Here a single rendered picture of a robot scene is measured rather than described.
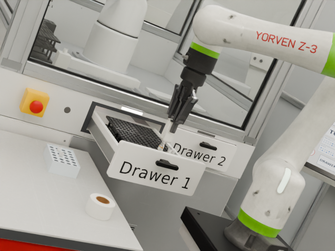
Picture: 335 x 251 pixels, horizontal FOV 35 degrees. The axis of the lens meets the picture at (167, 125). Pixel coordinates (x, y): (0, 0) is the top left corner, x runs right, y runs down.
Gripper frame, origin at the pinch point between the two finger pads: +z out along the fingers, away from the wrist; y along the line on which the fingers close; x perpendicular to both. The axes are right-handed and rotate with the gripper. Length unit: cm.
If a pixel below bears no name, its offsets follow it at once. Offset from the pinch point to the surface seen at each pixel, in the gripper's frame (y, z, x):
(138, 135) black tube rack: -9.2, 6.9, -4.6
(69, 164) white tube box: 3.9, 17.0, -27.5
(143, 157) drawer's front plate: 11.1, 6.8, -10.5
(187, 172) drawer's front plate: 11.0, 7.8, 5.1
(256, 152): -174, 41, 175
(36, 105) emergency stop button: -15.3, 8.3, -37.3
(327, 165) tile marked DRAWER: -8, -3, 74
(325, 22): -168, -66, 175
